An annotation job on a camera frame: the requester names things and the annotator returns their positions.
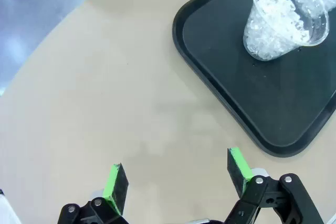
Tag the black plastic tray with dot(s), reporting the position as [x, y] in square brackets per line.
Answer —
[262, 90]

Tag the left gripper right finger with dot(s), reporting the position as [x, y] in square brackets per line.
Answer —
[239, 171]

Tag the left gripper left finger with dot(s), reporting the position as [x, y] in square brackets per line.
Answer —
[115, 187]

